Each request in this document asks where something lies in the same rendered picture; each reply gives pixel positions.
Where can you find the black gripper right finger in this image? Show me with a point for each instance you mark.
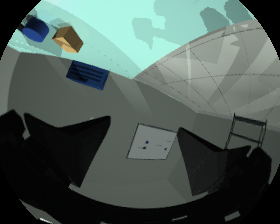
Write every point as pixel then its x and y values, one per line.
pixel 204 161

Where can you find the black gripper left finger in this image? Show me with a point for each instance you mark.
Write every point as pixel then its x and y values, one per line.
pixel 72 146

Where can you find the tan cardboard box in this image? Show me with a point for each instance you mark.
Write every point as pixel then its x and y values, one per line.
pixel 67 39

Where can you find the blue round disc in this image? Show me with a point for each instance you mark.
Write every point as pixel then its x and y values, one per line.
pixel 35 29

